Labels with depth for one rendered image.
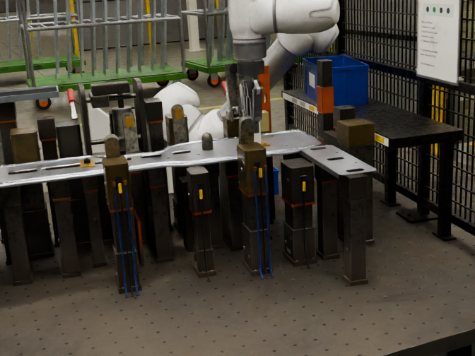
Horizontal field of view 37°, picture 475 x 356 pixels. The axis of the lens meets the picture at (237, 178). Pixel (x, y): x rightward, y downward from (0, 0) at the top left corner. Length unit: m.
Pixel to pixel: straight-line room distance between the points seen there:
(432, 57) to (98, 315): 1.18
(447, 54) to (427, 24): 0.13
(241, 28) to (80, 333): 0.87
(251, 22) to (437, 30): 0.56
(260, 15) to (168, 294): 0.76
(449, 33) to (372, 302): 0.79
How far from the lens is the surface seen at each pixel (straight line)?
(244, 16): 1.90
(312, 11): 1.88
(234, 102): 2.17
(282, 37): 2.47
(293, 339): 1.60
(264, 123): 2.17
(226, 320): 1.69
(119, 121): 2.15
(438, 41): 2.12
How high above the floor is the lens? 1.49
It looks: 17 degrees down
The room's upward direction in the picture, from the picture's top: 3 degrees counter-clockwise
